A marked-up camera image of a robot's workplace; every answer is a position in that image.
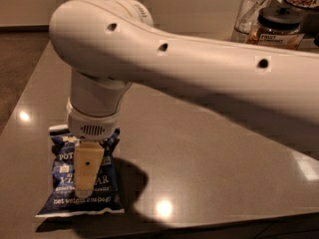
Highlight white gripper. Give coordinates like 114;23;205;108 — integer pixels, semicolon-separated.
67;101;119;198

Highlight blue potato chip bag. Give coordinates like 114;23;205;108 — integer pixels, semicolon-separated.
37;124;125;218

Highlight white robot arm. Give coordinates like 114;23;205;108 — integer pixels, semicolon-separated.
49;0;319;157

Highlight clear glass container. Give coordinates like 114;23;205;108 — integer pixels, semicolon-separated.
231;0;271;43

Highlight snack jar with black lid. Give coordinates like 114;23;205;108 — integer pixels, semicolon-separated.
247;4;304;50

